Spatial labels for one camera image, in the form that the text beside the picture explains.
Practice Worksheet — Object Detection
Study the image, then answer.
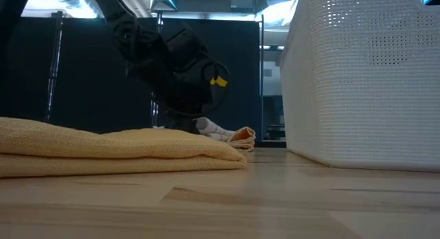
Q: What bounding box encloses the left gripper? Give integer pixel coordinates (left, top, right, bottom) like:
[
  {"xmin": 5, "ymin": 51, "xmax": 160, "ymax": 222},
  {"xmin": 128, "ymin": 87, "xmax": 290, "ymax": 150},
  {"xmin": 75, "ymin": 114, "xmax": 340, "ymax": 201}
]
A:
[{"xmin": 151, "ymin": 25, "xmax": 223, "ymax": 135}]

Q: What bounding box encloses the white striped towel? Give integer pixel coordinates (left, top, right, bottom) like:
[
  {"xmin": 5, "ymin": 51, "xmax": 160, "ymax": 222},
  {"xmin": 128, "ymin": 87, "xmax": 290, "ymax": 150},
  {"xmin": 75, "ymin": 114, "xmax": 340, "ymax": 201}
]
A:
[{"xmin": 195, "ymin": 116, "xmax": 237, "ymax": 142}]

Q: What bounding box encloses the plain yellow towel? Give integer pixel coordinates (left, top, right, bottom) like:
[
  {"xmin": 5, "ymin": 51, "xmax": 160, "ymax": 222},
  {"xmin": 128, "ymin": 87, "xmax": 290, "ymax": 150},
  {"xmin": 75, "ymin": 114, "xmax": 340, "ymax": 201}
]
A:
[{"xmin": 0, "ymin": 116, "xmax": 248, "ymax": 179}]

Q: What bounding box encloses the white plastic basket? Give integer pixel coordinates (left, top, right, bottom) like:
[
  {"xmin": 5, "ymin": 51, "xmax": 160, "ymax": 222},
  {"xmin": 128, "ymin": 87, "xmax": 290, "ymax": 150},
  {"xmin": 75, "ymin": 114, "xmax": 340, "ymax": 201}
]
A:
[{"xmin": 279, "ymin": 0, "xmax": 440, "ymax": 172}]

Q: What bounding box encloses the black partition panel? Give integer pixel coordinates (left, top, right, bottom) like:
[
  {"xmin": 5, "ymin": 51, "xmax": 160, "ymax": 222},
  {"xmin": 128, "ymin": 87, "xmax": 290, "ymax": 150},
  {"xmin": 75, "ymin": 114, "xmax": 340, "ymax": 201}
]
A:
[
  {"xmin": 151, "ymin": 12, "xmax": 265, "ymax": 141},
  {"xmin": 51, "ymin": 12, "xmax": 161, "ymax": 134},
  {"xmin": 0, "ymin": 12, "xmax": 58, "ymax": 122}
]

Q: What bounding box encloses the black aluminium table frame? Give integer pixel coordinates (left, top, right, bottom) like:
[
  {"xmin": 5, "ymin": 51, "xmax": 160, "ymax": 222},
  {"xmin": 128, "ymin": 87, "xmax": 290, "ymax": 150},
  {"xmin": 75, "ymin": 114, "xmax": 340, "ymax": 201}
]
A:
[{"xmin": 256, "ymin": 139, "xmax": 287, "ymax": 148}]

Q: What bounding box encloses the silver ventilation duct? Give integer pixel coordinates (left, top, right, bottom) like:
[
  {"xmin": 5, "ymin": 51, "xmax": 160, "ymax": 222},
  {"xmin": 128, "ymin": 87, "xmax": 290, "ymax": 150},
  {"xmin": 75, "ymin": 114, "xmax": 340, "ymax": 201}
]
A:
[{"xmin": 147, "ymin": 0, "xmax": 179, "ymax": 12}]

